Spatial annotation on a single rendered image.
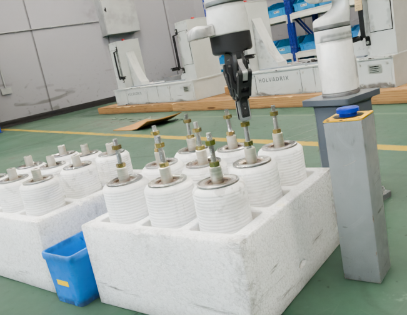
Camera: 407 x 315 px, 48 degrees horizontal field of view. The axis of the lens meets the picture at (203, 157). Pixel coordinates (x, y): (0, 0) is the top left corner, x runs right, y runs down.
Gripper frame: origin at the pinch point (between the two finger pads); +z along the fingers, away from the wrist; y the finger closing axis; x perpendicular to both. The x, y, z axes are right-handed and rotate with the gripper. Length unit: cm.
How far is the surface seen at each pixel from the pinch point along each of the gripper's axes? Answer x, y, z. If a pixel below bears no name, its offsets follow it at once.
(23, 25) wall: 143, 645, -103
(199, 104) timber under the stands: -39, 317, 30
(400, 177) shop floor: -54, 39, 36
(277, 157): -6.4, 4.0, 11.6
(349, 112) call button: -16.6, -9.1, 3.4
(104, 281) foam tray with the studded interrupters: 33.9, 7.0, 29.7
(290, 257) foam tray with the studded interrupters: -1.7, -8.7, 27.3
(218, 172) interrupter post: 8.4, -9.2, 8.3
